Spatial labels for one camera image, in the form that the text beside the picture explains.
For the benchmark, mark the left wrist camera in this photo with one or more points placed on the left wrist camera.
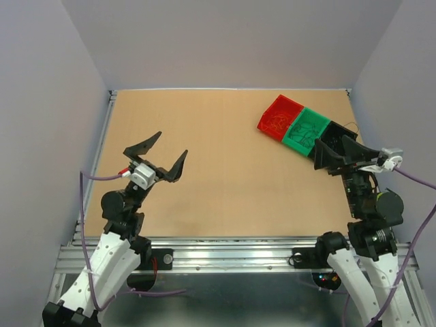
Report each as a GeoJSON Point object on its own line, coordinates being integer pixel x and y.
{"type": "Point", "coordinates": [140, 174]}

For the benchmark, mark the green plastic bin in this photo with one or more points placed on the green plastic bin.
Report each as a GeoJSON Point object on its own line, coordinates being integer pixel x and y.
{"type": "Point", "coordinates": [303, 132]}

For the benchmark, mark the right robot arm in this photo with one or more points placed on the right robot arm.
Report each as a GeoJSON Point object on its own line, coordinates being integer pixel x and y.
{"type": "Point", "coordinates": [367, 260]}

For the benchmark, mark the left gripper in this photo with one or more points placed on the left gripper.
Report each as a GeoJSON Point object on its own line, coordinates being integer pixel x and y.
{"type": "Point", "coordinates": [142, 148]}

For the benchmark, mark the aluminium rail frame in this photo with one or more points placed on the aluminium rail frame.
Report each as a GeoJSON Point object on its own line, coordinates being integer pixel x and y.
{"type": "Point", "coordinates": [244, 200]}

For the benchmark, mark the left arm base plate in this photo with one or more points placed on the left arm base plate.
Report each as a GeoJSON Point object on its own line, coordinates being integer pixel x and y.
{"type": "Point", "coordinates": [160, 259]}

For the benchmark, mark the red plastic bin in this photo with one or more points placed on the red plastic bin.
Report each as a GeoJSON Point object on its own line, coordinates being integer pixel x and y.
{"type": "Point", "coordinates": [278, 117]}

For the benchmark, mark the black plastic bin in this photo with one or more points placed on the black plastic bin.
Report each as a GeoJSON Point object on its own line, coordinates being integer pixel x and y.
{"type": "Point", "coordinates": [332, 136]}

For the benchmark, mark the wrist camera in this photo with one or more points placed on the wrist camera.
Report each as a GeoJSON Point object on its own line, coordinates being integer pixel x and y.
{"type": "Point", "coordinates": [387, 161]}
{"type": "Point", "coordinates": [140, 174]}

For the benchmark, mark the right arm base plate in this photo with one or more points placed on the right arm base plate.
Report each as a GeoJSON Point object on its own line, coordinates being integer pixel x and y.
{"type": "Point", "coordinates": [308, 258]}

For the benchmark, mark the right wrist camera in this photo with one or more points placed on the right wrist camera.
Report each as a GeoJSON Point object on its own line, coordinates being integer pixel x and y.
{"type": "Point", "coordinates": [387, 161]}

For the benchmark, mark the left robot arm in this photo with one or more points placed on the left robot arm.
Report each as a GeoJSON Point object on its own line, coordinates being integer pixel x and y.
{"type": "Point", "coordinates": [121, 249]}

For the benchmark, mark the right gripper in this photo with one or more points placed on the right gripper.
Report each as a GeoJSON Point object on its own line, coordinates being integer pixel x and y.
{"type": "Point", "coordinates": [355, 152]}

